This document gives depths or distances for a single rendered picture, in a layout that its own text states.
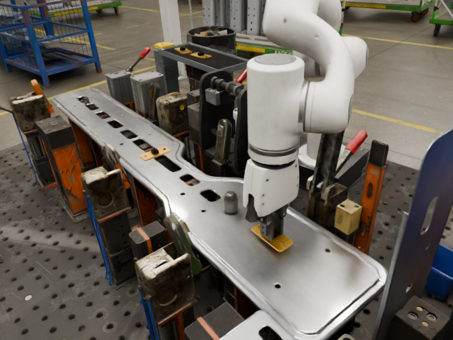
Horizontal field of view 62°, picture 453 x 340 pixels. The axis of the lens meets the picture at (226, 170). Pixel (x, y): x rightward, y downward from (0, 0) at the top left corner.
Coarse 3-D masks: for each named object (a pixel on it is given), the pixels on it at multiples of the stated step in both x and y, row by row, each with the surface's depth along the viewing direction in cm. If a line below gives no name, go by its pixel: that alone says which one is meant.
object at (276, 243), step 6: (252, 228) 75; (258, 228) 75; (258, 234) 73; (276, 234) 72; (282, 234) 73; (264, 240) 72; (276, 240) 72; (282, 240) 71; (288, 240) 71; (276, 246) 70; (282, 246) 70; (288, 246) 70
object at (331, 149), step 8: (328, 136) 73; (336, 136) 70; (320, 144) 74; (328, 144) 73; (336, 144) 71; (320, 152) 74; (328, 152) 74; (336, 152) 72; (320, 160) 75; (328, 160) 74; (336, 160) 73; (320, 168) 76; (328, 168) 73; (320, 176) 77; (328, 176) 74; (312, 184) 78; (328, 184) 75; (312, 192) 78
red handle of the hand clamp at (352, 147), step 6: (360, 132) 78; (366, 132) 79; (354, 138) 78; (360, 138) 78; (348, 144) 78; (354, 144) 78; (360, 144) 78; (348, 150) 78; (354, 150) 78; (342, 156) 78; (348, 156) 78; (342, 162) 77; (336, 168) 77; (336, 174) 78; (318, 186) 77
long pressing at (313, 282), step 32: (64, 96) 149; (96, 96) 147; (96, 128) 122; (128, 128) 121; (160, 128) 119; (128, 160) 103; (160, 192) 90; (192, 192) 89; (224, 192) 88; (192, 224) 79; (224, 224) 78; (256, 224) 78; (288, 224) 77; (224, 256) 70; (256, 256) 70; (288, 256) 70; (320, 256) 69; (352, 256) 69; (256, 288) 64; (288, 288) 63; (320, 288) 63; (352, 288) 63; (288, 320) 58; (320, 320) 58
